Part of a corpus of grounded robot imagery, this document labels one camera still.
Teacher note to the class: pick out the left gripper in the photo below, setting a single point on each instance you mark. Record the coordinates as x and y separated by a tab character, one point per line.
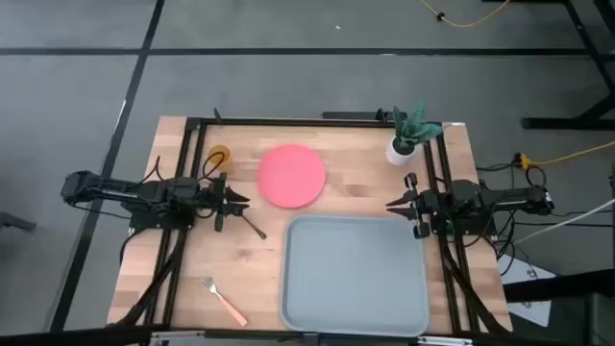
221	202

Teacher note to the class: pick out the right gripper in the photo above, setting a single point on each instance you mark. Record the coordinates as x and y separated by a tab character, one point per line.
423	206

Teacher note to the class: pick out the yellow plastic cup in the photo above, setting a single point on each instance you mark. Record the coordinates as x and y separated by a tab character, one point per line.
228	165

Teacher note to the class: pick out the pink round plate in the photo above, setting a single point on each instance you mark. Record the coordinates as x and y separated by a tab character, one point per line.
290	175

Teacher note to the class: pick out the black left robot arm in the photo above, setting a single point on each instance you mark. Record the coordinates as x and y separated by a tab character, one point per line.
144	194

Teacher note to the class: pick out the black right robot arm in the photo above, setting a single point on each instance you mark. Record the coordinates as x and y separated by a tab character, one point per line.
504	197

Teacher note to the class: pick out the dark spoon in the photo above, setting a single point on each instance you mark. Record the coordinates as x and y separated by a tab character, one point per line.
254	228

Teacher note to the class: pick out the grey plastic tray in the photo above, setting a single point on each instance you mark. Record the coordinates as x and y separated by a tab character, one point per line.
355	274

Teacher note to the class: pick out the white plant pot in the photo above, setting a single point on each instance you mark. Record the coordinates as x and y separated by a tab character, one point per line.
396	157

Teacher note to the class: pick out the green snake plant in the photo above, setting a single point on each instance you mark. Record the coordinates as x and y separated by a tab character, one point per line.
413	127

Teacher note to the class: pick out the white sheet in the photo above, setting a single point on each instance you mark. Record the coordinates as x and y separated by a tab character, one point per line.
516	271

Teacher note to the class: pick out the black beam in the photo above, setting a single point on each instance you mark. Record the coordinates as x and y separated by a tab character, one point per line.
567	286

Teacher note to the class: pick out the black table stand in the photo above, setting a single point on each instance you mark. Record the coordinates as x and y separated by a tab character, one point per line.
567	123

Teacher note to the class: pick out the black bar with silver brackets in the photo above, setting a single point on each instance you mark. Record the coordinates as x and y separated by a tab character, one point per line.
72	336

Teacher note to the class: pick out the black chair leg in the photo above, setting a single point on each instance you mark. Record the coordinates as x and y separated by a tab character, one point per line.
14	221

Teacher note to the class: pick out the black metal table frame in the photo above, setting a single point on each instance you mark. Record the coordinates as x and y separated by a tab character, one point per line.
312	122

